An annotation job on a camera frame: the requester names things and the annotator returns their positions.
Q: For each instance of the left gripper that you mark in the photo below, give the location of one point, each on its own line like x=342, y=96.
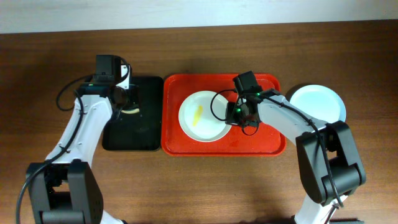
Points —
x=125, y=101

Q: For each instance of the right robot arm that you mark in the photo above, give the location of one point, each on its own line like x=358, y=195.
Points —
x=329, y=163

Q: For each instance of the black plastic tray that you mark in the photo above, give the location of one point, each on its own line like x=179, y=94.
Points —
x=140, y=131

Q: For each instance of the light blue plate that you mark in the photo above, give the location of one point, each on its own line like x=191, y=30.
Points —
x=319, y=102

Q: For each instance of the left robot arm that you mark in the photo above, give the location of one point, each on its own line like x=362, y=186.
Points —
x=62, y=188

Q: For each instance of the red plastic tray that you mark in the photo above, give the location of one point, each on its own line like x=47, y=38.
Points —
x=266, y=141

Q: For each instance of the green and yellow sponge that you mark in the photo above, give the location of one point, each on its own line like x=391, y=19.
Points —
x=130, y=109

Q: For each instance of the white plate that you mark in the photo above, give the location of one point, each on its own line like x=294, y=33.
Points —
x=201, y=119

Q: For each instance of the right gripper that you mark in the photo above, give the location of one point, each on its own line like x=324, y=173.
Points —
x=234, y=118

